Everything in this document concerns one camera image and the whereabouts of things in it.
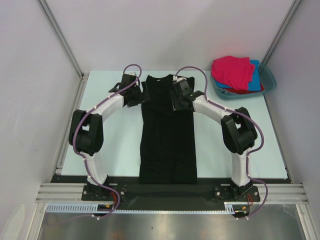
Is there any black t shirt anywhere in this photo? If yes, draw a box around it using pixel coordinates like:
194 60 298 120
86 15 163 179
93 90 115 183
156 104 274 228
139 74 198 185

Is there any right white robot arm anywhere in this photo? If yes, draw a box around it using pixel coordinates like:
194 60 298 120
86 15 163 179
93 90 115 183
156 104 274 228
171 75 258 201

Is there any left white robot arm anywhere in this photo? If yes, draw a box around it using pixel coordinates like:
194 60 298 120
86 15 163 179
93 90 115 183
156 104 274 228
68 72 150 200

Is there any pink t shirt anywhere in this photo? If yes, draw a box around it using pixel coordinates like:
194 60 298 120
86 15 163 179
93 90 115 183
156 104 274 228
211 56 256 90

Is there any blue t shirt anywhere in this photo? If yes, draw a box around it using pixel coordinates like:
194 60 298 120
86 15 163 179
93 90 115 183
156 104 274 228
215 60 264 95

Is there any teal plastic basket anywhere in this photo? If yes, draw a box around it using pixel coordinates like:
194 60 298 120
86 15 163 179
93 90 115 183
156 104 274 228
210 63 277 100

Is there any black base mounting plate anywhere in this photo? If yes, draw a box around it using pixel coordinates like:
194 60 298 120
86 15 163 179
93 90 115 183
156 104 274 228
49 174 262 211

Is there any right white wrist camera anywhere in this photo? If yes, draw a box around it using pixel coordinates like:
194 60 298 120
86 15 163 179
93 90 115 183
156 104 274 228
172 75 186 83

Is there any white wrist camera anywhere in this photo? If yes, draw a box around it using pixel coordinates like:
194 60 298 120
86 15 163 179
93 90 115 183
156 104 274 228
129 71 137 77
172 75 186 83

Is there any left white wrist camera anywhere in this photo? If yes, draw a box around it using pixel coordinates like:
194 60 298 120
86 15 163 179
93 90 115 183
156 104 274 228
129 71 137 77

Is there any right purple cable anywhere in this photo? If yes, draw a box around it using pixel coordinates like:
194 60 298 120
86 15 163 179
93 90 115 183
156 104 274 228
173 66 270 221

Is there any right white cable duct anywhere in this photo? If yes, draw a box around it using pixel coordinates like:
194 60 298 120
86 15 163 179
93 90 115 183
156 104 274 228
224 202 250 215

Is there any white cable duct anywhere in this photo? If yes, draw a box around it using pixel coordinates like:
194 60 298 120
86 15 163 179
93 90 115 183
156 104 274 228
224 202 250 215
46 203 114 214

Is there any left aluminium frame post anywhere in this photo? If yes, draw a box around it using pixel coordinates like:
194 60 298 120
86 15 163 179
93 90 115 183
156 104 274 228
36 0 84 79

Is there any aluminium frame post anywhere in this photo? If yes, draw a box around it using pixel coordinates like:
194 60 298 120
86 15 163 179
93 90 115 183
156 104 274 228
262 0 303 65
36 0 84 79

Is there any left white cable duct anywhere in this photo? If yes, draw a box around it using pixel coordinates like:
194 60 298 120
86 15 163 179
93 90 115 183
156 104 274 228
46 203 114 214

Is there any aluminium front rail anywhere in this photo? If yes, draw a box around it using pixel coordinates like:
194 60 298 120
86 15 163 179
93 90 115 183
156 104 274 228
36 183 309 205

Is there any right aluminium frame post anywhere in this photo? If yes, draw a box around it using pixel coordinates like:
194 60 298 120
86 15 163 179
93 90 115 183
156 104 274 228
262 0 303 65

